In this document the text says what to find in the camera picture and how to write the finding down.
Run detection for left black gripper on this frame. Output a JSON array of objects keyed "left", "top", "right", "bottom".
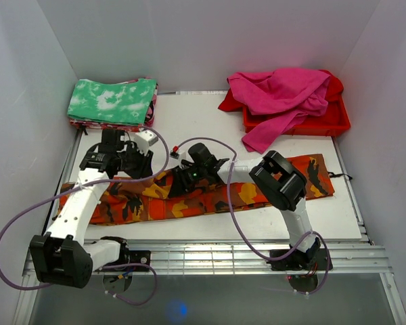
[{"left": 117, "top": 142, "right": 154, "bottom": 181}]

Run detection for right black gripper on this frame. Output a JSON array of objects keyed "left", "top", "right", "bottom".
[{"left": 168, "top": 163, "right": 206, "bottom": 199}]

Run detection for orange camouflage trousers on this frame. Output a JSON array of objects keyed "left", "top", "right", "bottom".
[{"left": 55, "top": 152, "right": 355, "bottom": 226}]

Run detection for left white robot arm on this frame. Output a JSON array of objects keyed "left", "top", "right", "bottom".
[{"left": 29, "top": 129, "right": 158, "bottom": 288}]

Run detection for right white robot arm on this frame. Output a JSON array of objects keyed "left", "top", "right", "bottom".
[{"left": 169, "top": 143, "right": 321, "bottom": 270}]

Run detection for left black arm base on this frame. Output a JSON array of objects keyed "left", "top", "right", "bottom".
[{"left": 99, "top": 248, "right": 152, "bottom": 273}]

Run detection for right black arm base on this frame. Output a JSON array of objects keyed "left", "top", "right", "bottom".
[{"left": 267, "top": 248, "right": 333, "bottom": 271}]

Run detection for pink patterned folded trousers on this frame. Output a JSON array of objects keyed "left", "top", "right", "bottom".
[{"left": 67, "top": 78, "right": 160, "bottom": 131}]

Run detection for red garment in tray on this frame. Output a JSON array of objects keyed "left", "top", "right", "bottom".
[{"left": 219, "top": 68, "right": 344, "bottom": 116}]

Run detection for red plastic tray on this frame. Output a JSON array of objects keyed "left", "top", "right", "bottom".
[{"left": 242, "top": 94, "right": 352, "bottom": 136}]

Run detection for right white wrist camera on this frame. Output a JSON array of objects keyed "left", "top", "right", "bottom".
[{"left": 169, "top": 146, "right": 186, "bottom": 162}]

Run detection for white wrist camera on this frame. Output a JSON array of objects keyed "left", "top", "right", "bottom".
[
  {"left": 169, "top": 146, "right": 186, "bottom": 162},
  {"left": 132, "top": 130, "right": 158, "bottom": 154}
]

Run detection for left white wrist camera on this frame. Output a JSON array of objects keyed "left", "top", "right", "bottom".
[{"left": 132, "top": 130, "right": 158, "bottom": 154}]

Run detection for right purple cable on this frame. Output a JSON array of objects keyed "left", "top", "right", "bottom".
[{"left": 171, "top": 137, "right": 332, "bottom": 295}]

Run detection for purple cable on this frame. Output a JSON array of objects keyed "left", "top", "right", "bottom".
[
  {"left": 0, "top": 127, "right": 170, "bottom": 305},
  {"left": 171, "top": 137, "right": 332, "bottom": 295}
]

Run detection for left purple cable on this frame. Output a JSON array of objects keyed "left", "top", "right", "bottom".
[{"left": 0, "top": 127, "right": 170, "bottom": 305}]

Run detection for aluminium rail frame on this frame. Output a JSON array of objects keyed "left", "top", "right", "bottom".
[{"left": 15, "top": 136, "right": 406, "bottom": 324}]

